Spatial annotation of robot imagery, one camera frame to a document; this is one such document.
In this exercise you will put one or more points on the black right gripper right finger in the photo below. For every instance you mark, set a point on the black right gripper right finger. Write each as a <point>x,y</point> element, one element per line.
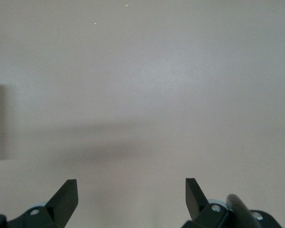
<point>199,209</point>

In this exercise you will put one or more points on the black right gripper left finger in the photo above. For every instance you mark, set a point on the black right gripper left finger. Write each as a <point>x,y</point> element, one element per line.
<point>59,206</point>

